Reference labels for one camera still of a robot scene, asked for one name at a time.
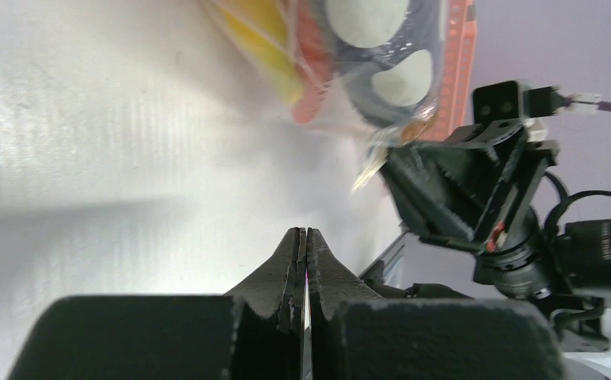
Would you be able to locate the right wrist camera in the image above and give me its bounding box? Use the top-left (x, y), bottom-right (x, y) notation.
top-left (472, 79), bottom-right (564, 143)

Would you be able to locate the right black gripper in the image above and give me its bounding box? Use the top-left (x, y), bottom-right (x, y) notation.
top-left (381, 120), bottom-right (558, 299)

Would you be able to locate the pink plastic basket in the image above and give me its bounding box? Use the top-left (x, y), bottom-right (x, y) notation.
top-left (420, 0), bottom-right (477, 141)

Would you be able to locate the polka dot zip bag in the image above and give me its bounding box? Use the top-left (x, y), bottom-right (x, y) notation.
top-left (205, 1), bottom-right (450, 189)

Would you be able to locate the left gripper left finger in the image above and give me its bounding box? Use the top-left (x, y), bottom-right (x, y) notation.
top-left (9, 228), bottom-right (306, 379)

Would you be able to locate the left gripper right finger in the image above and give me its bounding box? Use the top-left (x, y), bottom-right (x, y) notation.
top-left (306, 229), bottom-right (565, 379)

